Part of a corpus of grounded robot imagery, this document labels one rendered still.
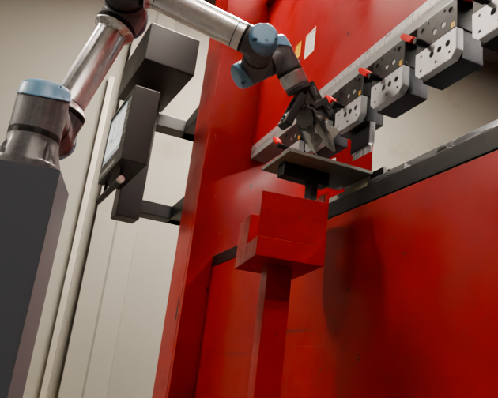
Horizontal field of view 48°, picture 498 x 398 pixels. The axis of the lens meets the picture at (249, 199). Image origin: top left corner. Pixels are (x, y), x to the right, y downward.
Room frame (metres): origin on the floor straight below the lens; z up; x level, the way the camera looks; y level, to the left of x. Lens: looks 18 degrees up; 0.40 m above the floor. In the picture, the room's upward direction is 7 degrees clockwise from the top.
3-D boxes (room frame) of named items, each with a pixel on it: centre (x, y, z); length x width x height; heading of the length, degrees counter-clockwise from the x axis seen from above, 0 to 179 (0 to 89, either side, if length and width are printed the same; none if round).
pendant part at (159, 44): (2.58, 0.55, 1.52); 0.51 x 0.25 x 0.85; 25
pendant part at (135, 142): (2.50, 0.61, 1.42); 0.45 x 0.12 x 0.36; 25
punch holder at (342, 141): (1.78, -0.24, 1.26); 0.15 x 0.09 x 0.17; 21
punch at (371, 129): (1.57, -0.32, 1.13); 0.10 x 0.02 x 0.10; 21
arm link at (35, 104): (1.21, 0.51, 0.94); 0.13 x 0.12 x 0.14; 8
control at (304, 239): (1.32, -0.09, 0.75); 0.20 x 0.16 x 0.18; 13
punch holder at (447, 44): (1.22, -0.45, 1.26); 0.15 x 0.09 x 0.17; 21
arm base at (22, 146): (1.21, 0.51, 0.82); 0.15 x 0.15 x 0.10
